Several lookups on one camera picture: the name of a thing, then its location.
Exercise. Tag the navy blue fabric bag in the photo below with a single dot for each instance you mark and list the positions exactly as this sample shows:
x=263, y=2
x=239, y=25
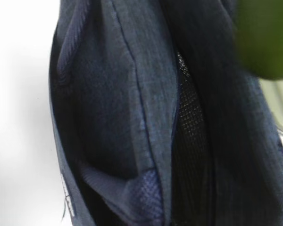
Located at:
x=154, y=120

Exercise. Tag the green lidded glass container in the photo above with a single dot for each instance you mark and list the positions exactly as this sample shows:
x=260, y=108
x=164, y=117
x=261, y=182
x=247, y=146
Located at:
x=259, y=44

